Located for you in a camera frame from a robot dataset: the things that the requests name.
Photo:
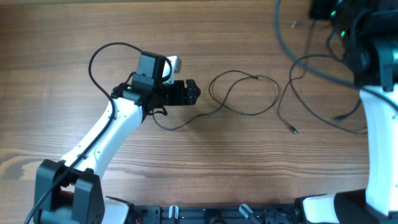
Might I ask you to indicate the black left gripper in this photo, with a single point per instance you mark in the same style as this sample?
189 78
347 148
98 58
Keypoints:
179 98

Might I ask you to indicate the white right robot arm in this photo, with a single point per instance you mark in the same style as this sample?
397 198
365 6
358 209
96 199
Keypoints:
368 31

